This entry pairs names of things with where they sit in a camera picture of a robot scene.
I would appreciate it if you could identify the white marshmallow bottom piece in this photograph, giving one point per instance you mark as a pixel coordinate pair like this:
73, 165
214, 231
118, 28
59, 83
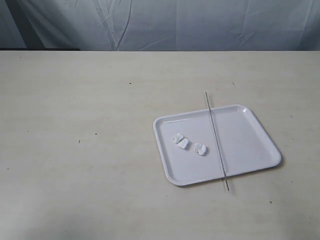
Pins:
177, 138

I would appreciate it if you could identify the white marshmallow piece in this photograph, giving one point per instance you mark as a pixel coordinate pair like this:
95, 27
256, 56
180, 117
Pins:
200, 149
183, 144
177, 138

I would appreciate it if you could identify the white marshmallow top piece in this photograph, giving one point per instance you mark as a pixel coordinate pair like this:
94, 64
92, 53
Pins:
200, 149

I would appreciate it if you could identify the thin metal skewer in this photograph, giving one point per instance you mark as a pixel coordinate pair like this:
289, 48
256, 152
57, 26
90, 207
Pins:
217, 142

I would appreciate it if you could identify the white rectangular plastic tray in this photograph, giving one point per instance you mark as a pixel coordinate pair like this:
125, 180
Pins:
244, 144

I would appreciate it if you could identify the white backdrop curtain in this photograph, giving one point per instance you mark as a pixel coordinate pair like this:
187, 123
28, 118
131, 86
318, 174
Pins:
160, 25

